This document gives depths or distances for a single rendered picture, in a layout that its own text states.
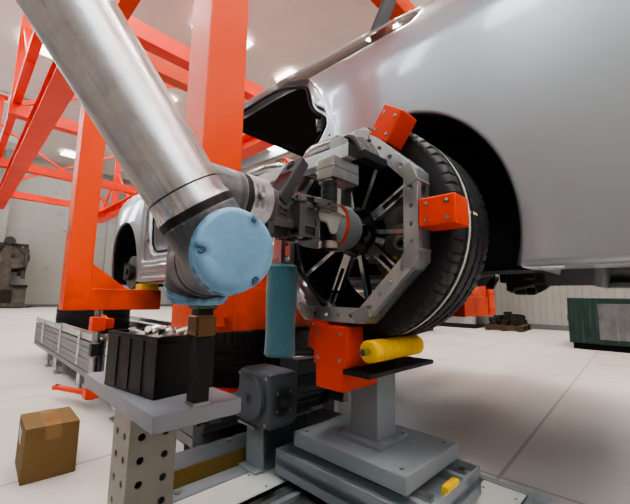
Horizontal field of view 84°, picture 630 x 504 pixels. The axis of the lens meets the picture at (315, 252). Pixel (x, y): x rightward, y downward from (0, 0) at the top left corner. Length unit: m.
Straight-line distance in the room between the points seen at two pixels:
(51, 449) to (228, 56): 1.56
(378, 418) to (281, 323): 0.41
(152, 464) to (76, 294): 2.27
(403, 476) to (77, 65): 0.98
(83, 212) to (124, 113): 2.75
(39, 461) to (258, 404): 0.82
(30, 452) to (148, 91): 1.44
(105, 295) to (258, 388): 2.12
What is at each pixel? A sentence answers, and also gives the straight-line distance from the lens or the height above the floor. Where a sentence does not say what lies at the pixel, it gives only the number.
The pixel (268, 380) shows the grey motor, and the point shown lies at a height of 0.39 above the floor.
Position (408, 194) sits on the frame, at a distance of 0.90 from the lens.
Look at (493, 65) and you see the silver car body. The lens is 1.32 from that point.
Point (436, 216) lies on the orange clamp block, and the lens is 0.85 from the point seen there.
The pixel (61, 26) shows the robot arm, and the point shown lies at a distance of 0.46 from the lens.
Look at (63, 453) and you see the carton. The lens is 1.71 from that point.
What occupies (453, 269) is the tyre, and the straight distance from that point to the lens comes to 0.94.
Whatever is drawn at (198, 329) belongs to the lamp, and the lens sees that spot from 0.68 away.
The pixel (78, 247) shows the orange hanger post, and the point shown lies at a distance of 3.11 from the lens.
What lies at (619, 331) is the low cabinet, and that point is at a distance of 6.28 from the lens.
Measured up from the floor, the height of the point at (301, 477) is 0.12.
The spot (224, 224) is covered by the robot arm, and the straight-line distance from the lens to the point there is 0.37.
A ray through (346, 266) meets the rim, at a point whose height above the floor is 0.74.
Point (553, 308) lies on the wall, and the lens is 10.04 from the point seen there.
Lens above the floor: 0.65
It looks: 7 degrees up
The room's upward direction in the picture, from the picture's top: 1 degrees clockwise
